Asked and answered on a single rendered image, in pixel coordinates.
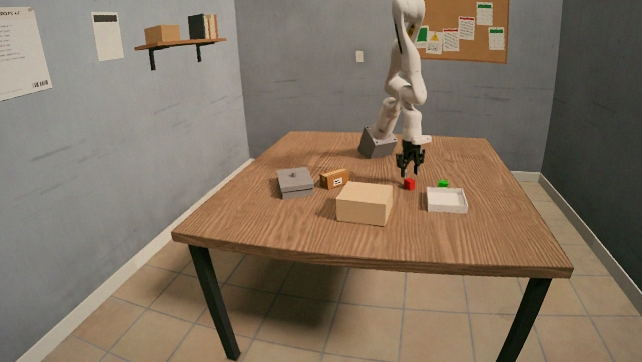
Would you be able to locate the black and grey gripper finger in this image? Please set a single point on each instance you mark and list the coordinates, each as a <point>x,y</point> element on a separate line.
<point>419,160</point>
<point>400,160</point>

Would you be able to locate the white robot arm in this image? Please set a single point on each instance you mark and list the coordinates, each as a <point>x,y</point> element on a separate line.
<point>404,11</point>

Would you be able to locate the grey lid with small knob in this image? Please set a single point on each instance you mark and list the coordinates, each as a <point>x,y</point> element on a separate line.
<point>299,179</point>

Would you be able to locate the light wooden cabinet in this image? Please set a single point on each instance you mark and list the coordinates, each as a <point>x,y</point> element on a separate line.
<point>364,203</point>

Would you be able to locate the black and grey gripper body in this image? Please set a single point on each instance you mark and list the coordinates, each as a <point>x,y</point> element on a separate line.
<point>407,149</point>

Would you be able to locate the red block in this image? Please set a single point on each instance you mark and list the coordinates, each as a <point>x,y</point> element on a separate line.
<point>409,184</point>

